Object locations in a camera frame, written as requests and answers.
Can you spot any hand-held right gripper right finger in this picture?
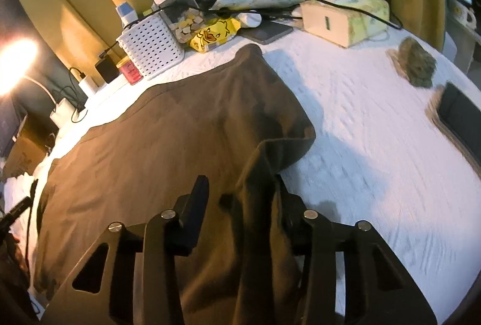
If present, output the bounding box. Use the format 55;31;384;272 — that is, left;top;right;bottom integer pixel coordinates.
280;175;438;325

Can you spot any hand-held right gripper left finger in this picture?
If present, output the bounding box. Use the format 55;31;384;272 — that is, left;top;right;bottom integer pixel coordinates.
41;175;211;325

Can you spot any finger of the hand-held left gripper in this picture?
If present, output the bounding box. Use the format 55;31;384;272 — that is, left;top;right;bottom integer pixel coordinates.
0;195;32;232

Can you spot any brown t-shirt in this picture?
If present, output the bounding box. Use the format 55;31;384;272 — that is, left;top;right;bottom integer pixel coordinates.
28;43;316;325

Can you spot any brown cardboard box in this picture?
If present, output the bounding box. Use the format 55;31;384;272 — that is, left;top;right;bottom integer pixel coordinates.
2;135;47;179

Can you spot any grey tablet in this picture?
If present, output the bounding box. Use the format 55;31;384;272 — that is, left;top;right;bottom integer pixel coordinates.
0;100;27;156

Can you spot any white desk lamp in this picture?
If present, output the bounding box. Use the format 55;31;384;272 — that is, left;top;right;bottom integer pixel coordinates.
0;40;81;123

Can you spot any white charger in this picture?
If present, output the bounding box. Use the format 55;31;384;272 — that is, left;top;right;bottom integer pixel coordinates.
79;75;98;96

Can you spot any red can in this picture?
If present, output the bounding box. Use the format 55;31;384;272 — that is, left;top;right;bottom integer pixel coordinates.
116;56;143;86

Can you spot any black charger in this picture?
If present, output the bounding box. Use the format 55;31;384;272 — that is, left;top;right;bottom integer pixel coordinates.
95;56;120;83

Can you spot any white perforated basket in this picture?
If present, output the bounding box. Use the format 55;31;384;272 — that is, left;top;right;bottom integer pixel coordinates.
116;14;185;80

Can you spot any yellow duck snack packet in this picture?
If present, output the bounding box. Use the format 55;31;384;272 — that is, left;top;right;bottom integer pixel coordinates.
188;18;241;53

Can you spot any grey smartphone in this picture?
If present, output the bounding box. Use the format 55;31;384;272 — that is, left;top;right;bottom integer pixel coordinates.
238;21;294;45

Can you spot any black flat pad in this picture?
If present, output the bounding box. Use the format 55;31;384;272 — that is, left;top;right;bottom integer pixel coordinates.
424;83;481;168

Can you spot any clear snack jar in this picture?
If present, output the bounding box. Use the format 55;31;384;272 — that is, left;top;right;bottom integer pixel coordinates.
152;0;201;46

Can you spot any green-brown rock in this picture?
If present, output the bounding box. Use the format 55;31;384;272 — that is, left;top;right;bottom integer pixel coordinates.
387;38;437;88

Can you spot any cream rectangular box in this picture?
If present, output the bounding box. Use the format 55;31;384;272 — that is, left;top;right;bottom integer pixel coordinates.
301;0;367;48

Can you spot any blue-capped white bottle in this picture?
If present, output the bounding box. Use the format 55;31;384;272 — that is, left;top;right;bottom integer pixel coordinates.
116;2;136;25

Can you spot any yellow-green tissue pack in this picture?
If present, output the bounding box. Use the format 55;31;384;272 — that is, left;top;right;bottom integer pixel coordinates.
305;0;389;42

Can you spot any white side desk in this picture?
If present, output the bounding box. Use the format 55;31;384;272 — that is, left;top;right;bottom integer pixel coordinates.
443;0;481;74

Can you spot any white mug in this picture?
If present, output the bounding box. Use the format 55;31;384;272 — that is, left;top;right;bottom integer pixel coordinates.
461;6;479;27

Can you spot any thin black cord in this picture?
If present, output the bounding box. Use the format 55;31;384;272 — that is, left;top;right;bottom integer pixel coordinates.
24;178;40;273

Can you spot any short black charger cable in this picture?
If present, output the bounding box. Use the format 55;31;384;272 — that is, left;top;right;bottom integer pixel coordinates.
56;67;91;123

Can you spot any long black cable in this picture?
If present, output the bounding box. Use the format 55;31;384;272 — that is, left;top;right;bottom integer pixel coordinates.
98;0;404;59

